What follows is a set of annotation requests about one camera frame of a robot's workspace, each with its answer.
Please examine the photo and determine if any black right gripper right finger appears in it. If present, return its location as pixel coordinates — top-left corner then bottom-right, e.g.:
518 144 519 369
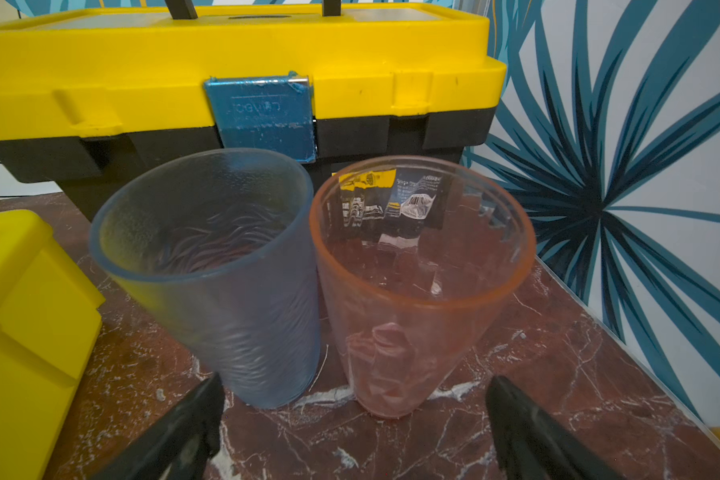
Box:
485 376 622 480

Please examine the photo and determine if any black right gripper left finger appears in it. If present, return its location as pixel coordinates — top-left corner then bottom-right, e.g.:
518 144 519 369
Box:
94 373 225 479

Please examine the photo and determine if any yellow plastic bin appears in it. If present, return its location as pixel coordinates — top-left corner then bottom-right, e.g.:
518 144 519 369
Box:
0 210 104 479

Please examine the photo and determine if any blue translucent plastic cup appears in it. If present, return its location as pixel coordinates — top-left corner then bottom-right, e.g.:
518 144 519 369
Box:
89 148 322 409

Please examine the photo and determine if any yellow black toolbox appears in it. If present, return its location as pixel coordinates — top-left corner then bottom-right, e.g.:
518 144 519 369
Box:
0 1 507 217

